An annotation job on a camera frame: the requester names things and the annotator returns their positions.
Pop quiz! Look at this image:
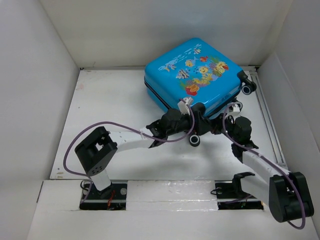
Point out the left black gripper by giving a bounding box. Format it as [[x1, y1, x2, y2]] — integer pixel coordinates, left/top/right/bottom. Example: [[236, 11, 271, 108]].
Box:
[[166, 109, 211, 137]]

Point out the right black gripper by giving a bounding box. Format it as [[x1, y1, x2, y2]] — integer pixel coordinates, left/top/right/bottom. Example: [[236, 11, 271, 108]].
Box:
[[204, 112, 238, 143]]

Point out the blue kids suitcase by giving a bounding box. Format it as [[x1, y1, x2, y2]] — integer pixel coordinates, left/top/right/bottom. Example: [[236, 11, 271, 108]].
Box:
[[144, 38, 257, 120]]

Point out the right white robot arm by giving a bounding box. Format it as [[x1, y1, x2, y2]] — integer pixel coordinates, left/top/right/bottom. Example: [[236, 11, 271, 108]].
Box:
[[210, 114, 315, 230]]

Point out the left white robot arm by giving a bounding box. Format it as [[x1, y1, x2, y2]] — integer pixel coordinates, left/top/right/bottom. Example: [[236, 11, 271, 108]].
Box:
[[74, 108, 212, 199]]

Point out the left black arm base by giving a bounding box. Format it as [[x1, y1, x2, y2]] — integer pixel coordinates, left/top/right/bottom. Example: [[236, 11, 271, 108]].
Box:
[[79, 180, 128, 211]]

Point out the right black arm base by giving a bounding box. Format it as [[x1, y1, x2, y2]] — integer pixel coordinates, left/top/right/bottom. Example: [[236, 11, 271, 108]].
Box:
[[210, 172, 264, 210]]

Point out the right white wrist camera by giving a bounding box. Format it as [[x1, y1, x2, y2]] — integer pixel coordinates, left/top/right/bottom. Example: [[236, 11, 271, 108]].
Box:
[[228, 101, 243, 116]]

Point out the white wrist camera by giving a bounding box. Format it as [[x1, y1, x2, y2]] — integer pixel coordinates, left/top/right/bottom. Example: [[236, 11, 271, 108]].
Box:
[[177, 96, 194, 115], [228, 101, 243, 116]]

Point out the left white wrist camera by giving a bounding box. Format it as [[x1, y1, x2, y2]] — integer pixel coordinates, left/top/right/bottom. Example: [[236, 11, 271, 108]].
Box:
[[177, 96, 194, 115]]

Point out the aluminium frame rail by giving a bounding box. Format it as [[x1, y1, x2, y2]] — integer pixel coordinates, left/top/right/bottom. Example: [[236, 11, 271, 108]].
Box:
[[248, 65, 288, 169]]

